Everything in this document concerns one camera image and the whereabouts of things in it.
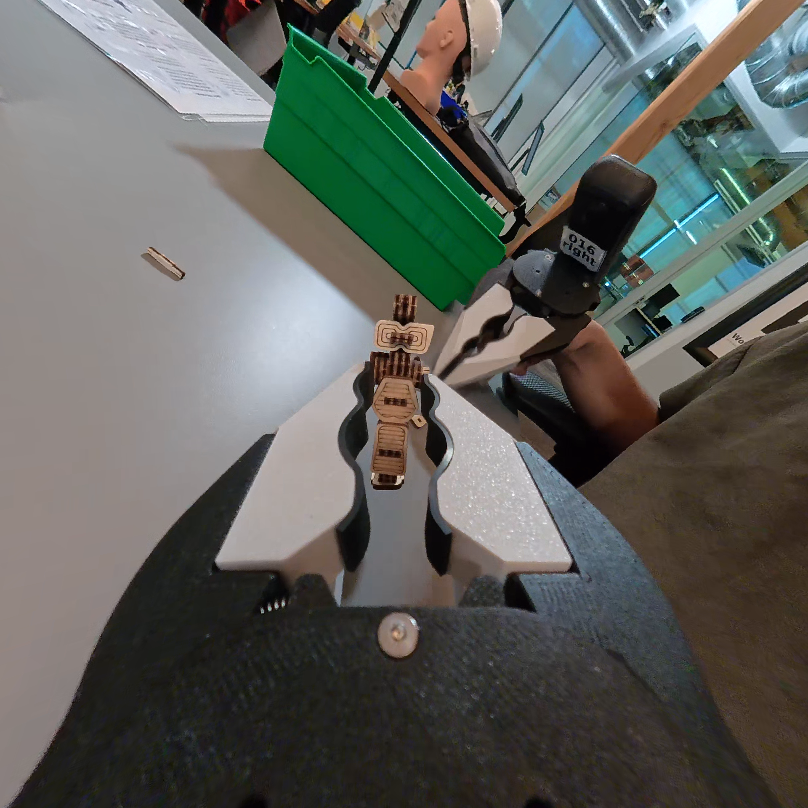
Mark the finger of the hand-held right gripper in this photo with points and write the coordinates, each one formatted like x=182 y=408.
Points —
x=473 y=319
x=505 y=350

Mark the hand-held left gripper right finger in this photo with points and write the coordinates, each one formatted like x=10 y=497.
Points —
x=498 y=498

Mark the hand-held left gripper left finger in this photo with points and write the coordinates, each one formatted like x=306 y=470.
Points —
x=290 y=498

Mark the laser-cut wooden model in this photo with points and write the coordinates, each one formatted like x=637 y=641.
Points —
x=391 y=404

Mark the person's right forearm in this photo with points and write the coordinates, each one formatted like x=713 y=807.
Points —
x=606 y=391

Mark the black mesh office chair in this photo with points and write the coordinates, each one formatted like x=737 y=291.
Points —
x=549 y=410

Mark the black backpack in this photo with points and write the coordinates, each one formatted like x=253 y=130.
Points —
x=486 y=158

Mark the wooden beam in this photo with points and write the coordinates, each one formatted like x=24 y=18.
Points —
x=682 y=94

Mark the green plastic bin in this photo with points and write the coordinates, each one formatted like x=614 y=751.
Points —
x=379 y=177

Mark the black framed sign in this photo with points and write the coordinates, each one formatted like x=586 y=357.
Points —
x=732 y=341

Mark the white hard hat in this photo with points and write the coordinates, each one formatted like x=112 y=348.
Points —
x=483 y=31

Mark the person's olive brown shirt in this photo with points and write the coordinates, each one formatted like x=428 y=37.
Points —
x=726 y=505

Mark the mannequin head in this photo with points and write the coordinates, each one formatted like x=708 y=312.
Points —
x=435 y=44

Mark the small flat wooden piece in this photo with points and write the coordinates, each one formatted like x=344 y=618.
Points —
x=163 y=263

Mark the printed paper sheet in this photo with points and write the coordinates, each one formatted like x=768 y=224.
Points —
x=158 y=50

